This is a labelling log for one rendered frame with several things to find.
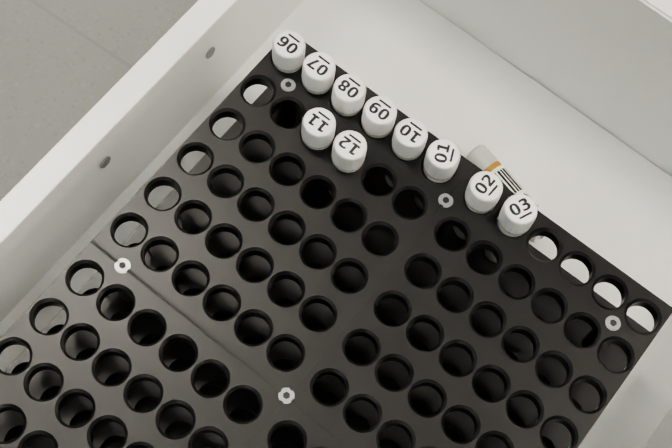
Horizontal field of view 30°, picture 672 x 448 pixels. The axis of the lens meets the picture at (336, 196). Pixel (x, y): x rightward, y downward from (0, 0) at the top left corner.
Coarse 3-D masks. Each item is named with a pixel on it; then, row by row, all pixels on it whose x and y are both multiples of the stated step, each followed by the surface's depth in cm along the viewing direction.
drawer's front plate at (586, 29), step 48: (432, 0) 55; (480, 0) 53; (528, 0) 50; (576, 0) 48; (624, 0) 46; (528, 48) 53; (576, 48) 51; (624, 48) 49; (576, 96) 54; (624, 96) 51
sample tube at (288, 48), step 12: (276, 36) 46; (288, 36) 46; (300, 36) 46; (276, 48) 46; (288, 48) 46; (300, 48) 46; (276, 60) 46; (288, 60) 46; (300, 60) 46; (288, 72) 47
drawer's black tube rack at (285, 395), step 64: (256, 128) 46; (192, 192) 45; (256, 192) 45; (320, 192) 48; (384, 192) 48; (128, 256) 44; (192, 256) 44; (256, 256) 47; (320, 256) 47; (384, 256) 44; (448, 256) 44; (512, 256) 45; (64, 320) 46; (128, 320) 43; (192, 320) 43; (256, 320) 46; (320, 320) 46; (384, 320) 47; (448, 320) 44; (512, 320) 44; (576, 320) 47; (0, 384) 42; (64, 384) 42; (128, 384) 42; (192, 384) 42; (256, 384) 42; (320, 384) 45; (384, 384) 46; (448, 384) 43; (512, 384) 43; (576, 384) 46
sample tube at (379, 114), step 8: (376, 96) 45; (368, 104) 45; (376, 104) 45; (384, 104) 45; (392, 104) 45; (368, 112) 45; (376, 112) 45; (384, 112) 45; (392, 112) 45; (368, 120) 45; (376, 120) 45; (384, 120) 45; (392, 120) 45; (368, 128) 45; (376, 128) 45; (384, 128) 45; (392, 128) 46; (376, 136) 46; (384, 136) 46
